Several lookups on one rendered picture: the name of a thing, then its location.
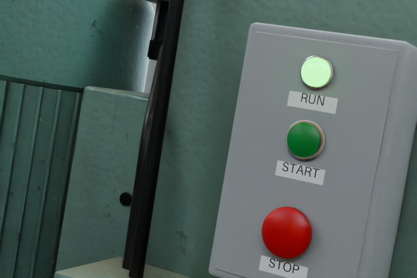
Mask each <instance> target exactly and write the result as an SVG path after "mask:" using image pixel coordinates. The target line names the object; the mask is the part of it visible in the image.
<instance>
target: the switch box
mask: <svg viewBox="0 0 417 278"><path fill-rule="evenodd" d="M314 55H320V56H323V57H325V58H327V59H329V60H330V62H331V64H332V65H333V68H334V76H333V79H332V81H331V82H330V84H329V85H327V87H325V88H323V89H318V90H317V89H310V88H309V87H306V85H304V83H303V82H302V80H301V77H300V68H301V66H302V64H303V62H304V61H305V60H306V59H307V58H309V57H311V56H314ZM290 91H295V92H302V93H307V94H314V95H318V96H325V97H332V98H337V99H338V103H337V106H336V113H335V114H331V113H327V112H320V111H316V110H310V109H303V108H299V107H292V106H288V105H287V103H288V98H289V92H290ZM299 120H312V121H314V122H316V123H317V124H318V125H319V126H320V127H321V128H322V130H323V131H324V134H325V146H324V148H323V151H322V152H321V153H320V154H319V155H318V156H317V157H316V158H314V159H311V160H306V161H304V160H299V159H297V158H294V157H293V156H292V155H291V154H290V153H289V151H288V149H287V147H286V144H285V136H286V133H287V131H288V129H289V127H290V126H291V125H292V124H293V123H295V122H296V121H299ZM416 123H417V48H416V47H414V46H413V45H411V44H409V43H408V42H406V41H400V40H390V39H386V38H376V37H366V36H361V35H351V34H342V33H337V32H327V31H322V30H312V29H303V28H297V27H288V26H283V25H273V24H263V23H258V22H256V23H253V24H251V26H250V28H249V34H248V41H247V45H246V52H245V56H244V63H243V70H242V74H241V81H240V88H239V93H238V100H237V104H236V110H235V118H234V122H233V129H232V133H231V140H230V147H229V152H228V158H227V162H226V170H225V177H224V181H223V188H222V195H221V199H220V206H219V210H218V217H217V224H216V229H215V236H214V240H213V246H212V253H211V258H210V265H209V269H208V270H209V273H210V274H211V275H213V276H215V277H219V278H287V277H283V276H278V275H276V274H272V273H269V272H265V271H261V270H259V265H260V260H261V255H262V256H267V257H269V258H274V259H278V260H281V261H285V262H289V263H292V264H296V265H299V266H303V267H308V272H307V278H388V277H389V273H390V266H391V263H392V256H393V249H394V245H395V239H396V235H397V228H398V222H399V218H400V212H401V205H402V201H403V194H404V191H405V184H406V178H407V174H408V167H409V163H410V157H411V151H412V146H413V140H414V136H415V130H416ZM277 160H279V161H285V162H288V163H293V164H299V165H303V166H308V167H312V168H317V169H323V170H325V176H324V181H323V185H319V184H314V183H310V182H305V181H299V180H296V179H291V178H287V177H282V176H277V175H275V174H276V167H277ZM280 207H293V208H296V209H298V210H299V211H301V212H302V213H303V214H304V215H305V216H306V217H307V218H308V220H309V222H310V225H311V227H312V240H311V243H310V245H309V247H308V248H307V250H306V251H305V252H304V253H302V254H301V255H299V256H297V257H295V258H290V259H284V258H280V257H277V256H275V255H273V254H272V253H271V252H270V251H269V250H268V249H267V248H266V245H265V244H264V242H263V239H262V224H263V222H264V219H265V218H266V216H267V215H268V214H269V213H270V212H271V211H273V210H274V209H277V208H280Z"/></svg>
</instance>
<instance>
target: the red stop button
mask: <svg viewBox="0 0 417 278"><path fill-rule="evenodd" d="M262 239H263V242H264V244H265V245H266V248H267V249H268V250H269V251H270V252H271V253H272V254H273V255H275V256H277V257H280V258H284V259H290V258H295V257H297V256H299V255H301V254H302V253H304V252H305V251H306V250H307V248H308V247H309V245H310V243H311V240H312V227H311V225H310V222H309V220H308V218H307V217H306V216H305V215H304V214H303V213H302V212H301V211H299V210H298V209H296V208H293V207H280V208H277V209H274V210H273V211H271V212H270V213H269V214H268V215H267V216H266V218H265V219H264V222H263V224H262Z"/></svg>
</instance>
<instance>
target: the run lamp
mask: <svg viewBox="0 0 417 278"><path fill-rule="evenodd" d="M333 76H334V68H333V65H332V64H331V62H330V60H329V59H327V58H325V57H323V56H320V55H314V56H311V57H309V58H307V59H306V60H305V61H304V62H303V64H302V66H301V68H300V77H301V80H302V82H303V83H304V85H306V87H309V88H310V89H317V90H318V89H323V88H325V87H327V85H329V84H330V82H331V81H332V79H333Z"/></svg>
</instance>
